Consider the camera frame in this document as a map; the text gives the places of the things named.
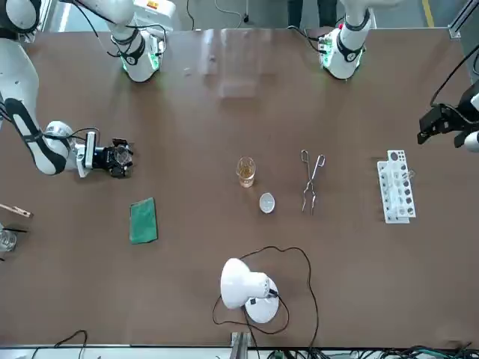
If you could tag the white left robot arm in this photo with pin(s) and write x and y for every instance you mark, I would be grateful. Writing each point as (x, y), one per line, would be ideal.
(348, 56)

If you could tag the small clear glass beaker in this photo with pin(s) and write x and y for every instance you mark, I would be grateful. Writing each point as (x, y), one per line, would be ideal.
(123, 156)

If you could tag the small white dish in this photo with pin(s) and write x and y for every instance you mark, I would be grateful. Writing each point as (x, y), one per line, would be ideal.
(267, 203)

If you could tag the wooden test tube clamp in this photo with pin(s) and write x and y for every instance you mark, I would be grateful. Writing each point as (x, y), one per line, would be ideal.
(16, 211)

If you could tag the white desk lamp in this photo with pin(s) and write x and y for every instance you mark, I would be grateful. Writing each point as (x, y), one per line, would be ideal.
(239, 284)

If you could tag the clear glass burner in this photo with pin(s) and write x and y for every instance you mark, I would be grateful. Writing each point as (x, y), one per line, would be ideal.
(7, 241)

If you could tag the clear glass test tube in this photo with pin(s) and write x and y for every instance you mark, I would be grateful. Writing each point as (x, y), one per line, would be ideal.
(410, 173)

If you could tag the aluminium frame post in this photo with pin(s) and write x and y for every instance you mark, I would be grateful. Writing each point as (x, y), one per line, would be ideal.
(239, 346)

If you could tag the person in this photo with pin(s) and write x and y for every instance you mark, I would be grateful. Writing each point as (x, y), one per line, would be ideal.
(295, 13)

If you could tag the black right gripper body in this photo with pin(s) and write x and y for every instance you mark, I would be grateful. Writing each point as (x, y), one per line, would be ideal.
(103, 157)

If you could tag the metal crucible tongs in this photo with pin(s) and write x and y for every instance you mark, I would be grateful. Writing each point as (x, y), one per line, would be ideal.
(310, 185)

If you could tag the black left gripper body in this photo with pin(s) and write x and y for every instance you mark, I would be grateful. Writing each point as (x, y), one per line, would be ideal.
(454, 117)

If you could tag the white test tube rack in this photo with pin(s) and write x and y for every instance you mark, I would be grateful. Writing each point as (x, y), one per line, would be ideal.
(396, 194)

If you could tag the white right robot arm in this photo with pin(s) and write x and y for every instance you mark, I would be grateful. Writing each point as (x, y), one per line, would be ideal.
(22, 112)

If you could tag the glass beaker with amber liquid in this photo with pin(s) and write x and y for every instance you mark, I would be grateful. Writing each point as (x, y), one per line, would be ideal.
(247, 177)

